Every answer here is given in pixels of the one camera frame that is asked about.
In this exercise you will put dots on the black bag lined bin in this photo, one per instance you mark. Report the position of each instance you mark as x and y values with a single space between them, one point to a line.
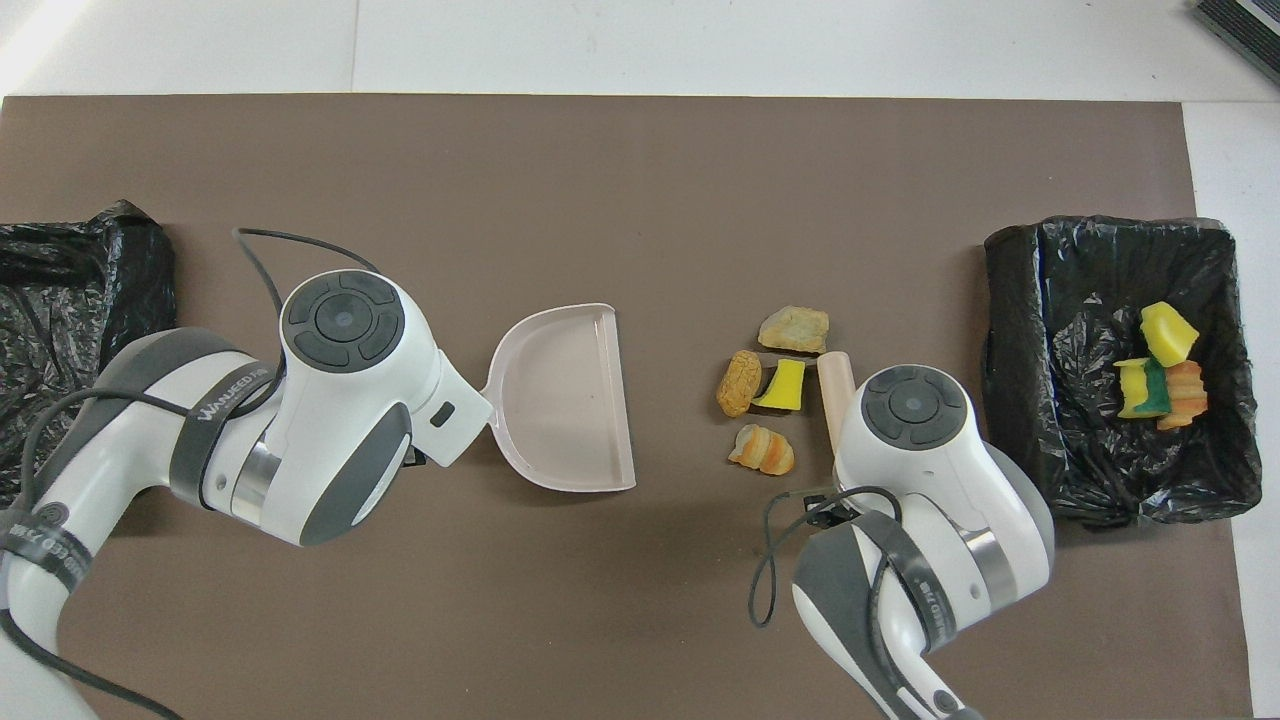
60 280
1050 330

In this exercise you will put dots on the pale bread chunk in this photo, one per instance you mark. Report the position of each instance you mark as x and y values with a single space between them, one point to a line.
793 328

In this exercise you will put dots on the beige plastic dustpan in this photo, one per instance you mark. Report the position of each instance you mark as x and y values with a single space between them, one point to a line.
570 400

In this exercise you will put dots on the yellow sponge piece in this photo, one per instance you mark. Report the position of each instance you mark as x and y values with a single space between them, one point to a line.
1138 390
785 385
1168 335

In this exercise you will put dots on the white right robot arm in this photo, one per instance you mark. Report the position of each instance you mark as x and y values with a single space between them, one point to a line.
920 450

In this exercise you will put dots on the brown table mat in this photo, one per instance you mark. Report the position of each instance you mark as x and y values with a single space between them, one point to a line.
640 160

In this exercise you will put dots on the beige hand brush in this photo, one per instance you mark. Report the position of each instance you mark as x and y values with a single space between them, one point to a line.
836 390

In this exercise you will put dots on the dark grey ribbed device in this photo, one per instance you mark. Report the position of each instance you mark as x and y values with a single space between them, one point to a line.
1245 25

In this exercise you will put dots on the brown round bun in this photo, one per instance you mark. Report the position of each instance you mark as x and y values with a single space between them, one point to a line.
739 383

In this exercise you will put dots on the striped croissant piece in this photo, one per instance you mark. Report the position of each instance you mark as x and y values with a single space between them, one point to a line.
762 450
1185 395

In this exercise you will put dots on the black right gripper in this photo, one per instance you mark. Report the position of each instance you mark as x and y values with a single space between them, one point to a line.
828 508

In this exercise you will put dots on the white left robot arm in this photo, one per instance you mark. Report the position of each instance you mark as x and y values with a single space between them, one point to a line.
340 400

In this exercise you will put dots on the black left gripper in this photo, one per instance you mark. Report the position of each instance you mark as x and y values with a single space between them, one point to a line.
415 456

